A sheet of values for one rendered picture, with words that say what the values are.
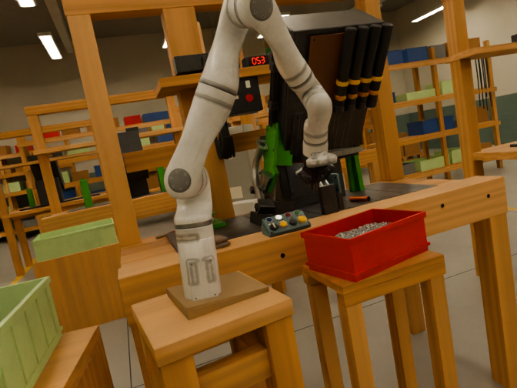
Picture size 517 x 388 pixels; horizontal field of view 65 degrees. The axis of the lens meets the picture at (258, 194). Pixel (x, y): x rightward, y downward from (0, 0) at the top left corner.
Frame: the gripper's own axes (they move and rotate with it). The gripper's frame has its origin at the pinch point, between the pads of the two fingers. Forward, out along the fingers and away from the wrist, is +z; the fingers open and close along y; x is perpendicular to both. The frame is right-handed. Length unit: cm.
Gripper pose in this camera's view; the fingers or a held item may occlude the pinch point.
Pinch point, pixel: (314, 186)
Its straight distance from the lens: 133.8
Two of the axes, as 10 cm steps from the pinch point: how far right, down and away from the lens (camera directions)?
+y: -9.8, 1.9, -1.0
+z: 0.8, 7.3, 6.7
